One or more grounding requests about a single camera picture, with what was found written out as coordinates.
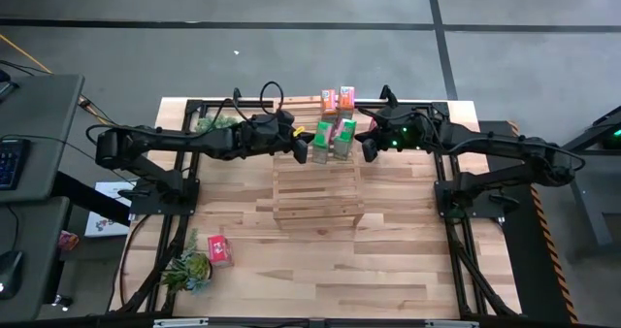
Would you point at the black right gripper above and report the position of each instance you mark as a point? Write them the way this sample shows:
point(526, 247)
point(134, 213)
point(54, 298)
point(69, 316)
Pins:
point(378, 136)

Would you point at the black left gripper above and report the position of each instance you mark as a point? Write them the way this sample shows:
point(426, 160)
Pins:
point(296, 141)

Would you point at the green cereal box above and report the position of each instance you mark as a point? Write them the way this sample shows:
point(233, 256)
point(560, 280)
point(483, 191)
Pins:
point(347, 131)
point(322, 136)

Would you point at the orange cereal box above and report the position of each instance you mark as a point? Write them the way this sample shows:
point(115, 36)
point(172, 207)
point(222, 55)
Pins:
point(329, 101)
point(346, 97)

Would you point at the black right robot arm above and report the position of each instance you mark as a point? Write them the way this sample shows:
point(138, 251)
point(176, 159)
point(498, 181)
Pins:
point(485, 143)

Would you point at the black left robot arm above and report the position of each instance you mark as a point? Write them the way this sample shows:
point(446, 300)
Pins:
point(194, 141)

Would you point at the wooden slatted shelf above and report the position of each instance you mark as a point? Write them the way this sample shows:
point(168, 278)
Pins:
point(315, 192)

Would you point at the green spiky ball plant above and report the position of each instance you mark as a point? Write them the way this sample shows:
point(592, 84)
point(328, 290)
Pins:
point(213, 123)

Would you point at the potted succulent plant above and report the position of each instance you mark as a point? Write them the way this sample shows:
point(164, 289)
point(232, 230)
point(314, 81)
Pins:
point(191, 270)

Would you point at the black mat with hazard stripe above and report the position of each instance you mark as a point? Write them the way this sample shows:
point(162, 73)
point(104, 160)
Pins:
point(524, 270)

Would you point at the white printed box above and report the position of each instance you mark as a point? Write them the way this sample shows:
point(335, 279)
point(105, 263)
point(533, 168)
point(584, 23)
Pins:
point(104, 223)

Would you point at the grey metal cart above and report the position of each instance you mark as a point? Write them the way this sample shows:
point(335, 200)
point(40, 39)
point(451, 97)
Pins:
point(582, 197)

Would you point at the pink snack packet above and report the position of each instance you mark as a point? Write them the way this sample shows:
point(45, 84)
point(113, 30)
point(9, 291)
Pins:
point(69, 241)

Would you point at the grey desk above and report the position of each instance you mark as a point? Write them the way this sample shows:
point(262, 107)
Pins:
point(34, 231)
point(43, 124)

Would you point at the desk caster wheel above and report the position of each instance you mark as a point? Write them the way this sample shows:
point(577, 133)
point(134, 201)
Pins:
point(63, 302)

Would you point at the black keyboard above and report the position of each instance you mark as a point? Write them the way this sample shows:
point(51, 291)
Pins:
point(10, 163)

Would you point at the black desk device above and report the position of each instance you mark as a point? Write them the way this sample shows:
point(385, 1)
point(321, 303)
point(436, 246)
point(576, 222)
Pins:
point(6, 88)

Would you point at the black computer mouse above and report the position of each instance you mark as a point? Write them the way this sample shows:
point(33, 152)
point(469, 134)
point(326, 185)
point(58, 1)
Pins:
point(9, 274)

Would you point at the black frame hook mount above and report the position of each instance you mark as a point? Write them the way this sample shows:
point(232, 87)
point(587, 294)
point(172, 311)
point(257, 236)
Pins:
point(236, 96)
point(386, 95)

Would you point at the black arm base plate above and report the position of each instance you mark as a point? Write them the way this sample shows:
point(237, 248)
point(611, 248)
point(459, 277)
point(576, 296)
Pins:
point(186, 204)
point(478, 210)

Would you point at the black metal table frame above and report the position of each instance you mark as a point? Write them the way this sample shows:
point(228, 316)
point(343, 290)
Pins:
point(451, 250)

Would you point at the silver metal bracket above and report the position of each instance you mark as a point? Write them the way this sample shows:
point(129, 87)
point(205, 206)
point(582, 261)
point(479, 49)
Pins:
point(179, 322)
point(451, 324)

